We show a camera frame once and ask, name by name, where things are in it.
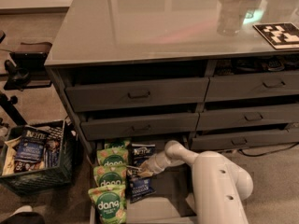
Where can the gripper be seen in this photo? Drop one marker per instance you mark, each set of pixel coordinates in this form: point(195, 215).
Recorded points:
point(152, 165)

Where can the blue kettle chip bag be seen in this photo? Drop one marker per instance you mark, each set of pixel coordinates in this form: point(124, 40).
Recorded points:
point(140, 153)
point(139, 187)

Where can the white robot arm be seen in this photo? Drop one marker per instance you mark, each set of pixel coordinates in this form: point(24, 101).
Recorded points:
point(218, 188)

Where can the rear green chip bag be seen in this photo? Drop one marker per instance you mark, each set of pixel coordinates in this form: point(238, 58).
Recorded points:
point(121, 143)

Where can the middle green Dang chip bag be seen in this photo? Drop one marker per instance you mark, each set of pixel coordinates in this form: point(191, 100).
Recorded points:
point(109, 175)

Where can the green dang chip bag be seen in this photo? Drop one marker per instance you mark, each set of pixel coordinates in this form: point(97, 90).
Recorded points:
point(110, 203)
point(114, 156)
point(109, 175)

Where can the front green Dang chip bag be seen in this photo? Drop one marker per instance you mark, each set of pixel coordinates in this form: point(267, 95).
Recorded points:
point(110, 203)

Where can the open bottom left drawer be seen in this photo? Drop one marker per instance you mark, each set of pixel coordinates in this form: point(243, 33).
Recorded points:
point(172, 185)

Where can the middle left drawer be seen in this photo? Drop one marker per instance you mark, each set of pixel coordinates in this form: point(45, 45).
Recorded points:
point(138, 126)

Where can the bottom right drawer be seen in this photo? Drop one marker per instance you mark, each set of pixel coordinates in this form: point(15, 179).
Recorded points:
point(245, 140)

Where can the dark snack bag in crate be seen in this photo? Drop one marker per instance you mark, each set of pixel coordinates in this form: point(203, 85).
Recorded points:
point(52, 147)

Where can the top left drawer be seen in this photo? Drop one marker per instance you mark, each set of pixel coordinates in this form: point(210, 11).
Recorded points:
point(137, 94)

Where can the blue Kettle bag in crate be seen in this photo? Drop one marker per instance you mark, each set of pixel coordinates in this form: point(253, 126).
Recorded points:
point(31, 146)

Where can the top right drawer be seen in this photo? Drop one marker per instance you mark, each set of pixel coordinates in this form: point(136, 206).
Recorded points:
point(237, 87)

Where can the cream bag in crate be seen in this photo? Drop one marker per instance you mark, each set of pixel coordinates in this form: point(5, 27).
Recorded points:
point(11, 153)

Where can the dark grey drawer cabinet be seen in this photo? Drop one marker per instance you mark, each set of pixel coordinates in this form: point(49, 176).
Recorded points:
point(110, 41)

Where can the middle right drawer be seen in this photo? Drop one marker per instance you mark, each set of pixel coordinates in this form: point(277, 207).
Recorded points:
point(250, 116)

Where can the black plastic crate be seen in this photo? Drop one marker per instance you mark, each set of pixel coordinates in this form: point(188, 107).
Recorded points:
point(26, 183)

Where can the white shoe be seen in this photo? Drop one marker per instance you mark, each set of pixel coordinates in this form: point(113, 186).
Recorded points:
point(22, 212)

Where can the dark stool with stand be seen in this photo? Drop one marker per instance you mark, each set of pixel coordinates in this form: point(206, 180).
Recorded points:
point(26, 67)

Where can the black white marker board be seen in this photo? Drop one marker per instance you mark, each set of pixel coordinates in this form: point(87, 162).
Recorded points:
point(282, 35)

